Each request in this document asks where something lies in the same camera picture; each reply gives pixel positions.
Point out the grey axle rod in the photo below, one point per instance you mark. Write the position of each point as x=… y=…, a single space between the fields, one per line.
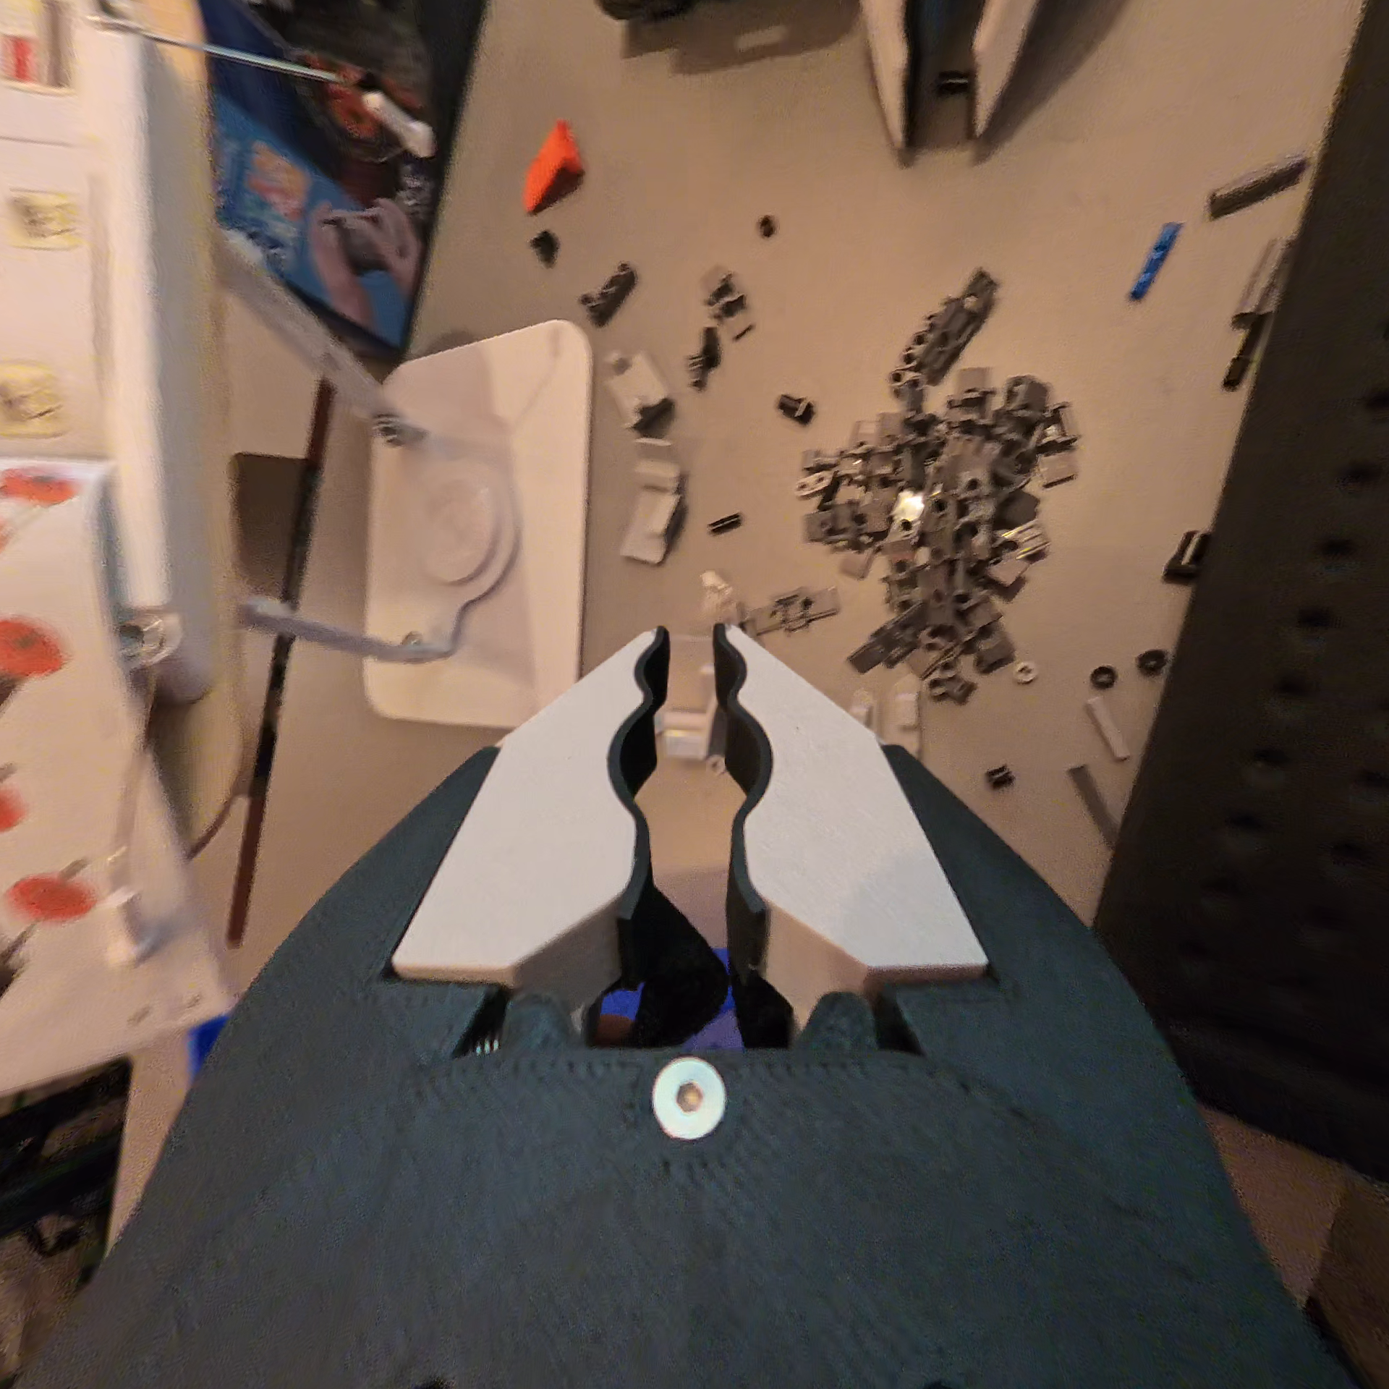
x=1093 y=806

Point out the black dimpled foam pad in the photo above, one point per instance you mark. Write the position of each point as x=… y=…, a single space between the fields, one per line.
x=1280 y=652

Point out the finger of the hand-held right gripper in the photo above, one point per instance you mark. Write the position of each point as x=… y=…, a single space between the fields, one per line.
x=891 y=65
x=1004 y=55

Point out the black and grey connector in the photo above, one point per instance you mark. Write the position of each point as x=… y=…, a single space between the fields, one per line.
x=703 y=358

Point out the grey angled holed beam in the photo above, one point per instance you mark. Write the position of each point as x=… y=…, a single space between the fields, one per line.
x=607 y=295

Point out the pale grey angled panel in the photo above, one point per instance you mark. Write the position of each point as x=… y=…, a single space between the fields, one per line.
x=651 y=510

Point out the grey tube connector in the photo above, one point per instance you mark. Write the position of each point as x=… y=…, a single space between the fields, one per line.
x=1258 y=184

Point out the grey tube with black axle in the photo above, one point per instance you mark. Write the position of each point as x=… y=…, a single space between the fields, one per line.
x=1257 y=315

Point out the black round connector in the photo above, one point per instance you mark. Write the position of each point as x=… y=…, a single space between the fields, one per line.
x=795 y=409

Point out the pile of grey clip plates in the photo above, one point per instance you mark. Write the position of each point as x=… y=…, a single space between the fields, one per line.
x=944 y=510

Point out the pale grey short rod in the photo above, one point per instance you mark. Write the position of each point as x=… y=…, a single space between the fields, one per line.
x=1108 y=726

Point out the clear plastic bit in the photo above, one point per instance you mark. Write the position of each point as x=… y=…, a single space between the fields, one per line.
x=718 y=594

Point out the grey plate with clips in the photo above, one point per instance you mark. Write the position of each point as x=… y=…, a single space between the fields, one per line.
x=724 y=298
x=797 y=611

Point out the white rounded tray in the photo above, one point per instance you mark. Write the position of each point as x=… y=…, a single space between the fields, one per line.
x=542 y=455

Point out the pale grey holed connector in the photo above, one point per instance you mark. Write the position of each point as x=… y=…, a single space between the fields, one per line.
x=906 y=715

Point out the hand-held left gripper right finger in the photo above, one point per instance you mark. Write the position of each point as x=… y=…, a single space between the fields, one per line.
x=852 y=857

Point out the black angled connector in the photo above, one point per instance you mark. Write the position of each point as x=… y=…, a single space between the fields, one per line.
x=544 y=247

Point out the blue plastic pin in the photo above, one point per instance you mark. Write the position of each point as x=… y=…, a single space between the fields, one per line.
x=1156 y=260

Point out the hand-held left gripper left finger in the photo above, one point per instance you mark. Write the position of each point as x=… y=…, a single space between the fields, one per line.
x=521 y=857

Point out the grey perforated beam assembly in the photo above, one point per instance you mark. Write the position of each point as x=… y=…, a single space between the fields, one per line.
x=944 y=326

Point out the orange plastic wedge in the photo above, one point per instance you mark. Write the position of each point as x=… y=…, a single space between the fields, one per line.
x=552 y=169

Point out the toy set cardboard box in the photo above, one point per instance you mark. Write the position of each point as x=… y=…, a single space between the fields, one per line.
x=281 y=217

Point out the pale curved panel with pins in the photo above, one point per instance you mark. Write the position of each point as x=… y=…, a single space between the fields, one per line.
x=635 y=386

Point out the pale blue book stand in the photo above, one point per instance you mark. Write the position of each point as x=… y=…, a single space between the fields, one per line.
x=466 y=531

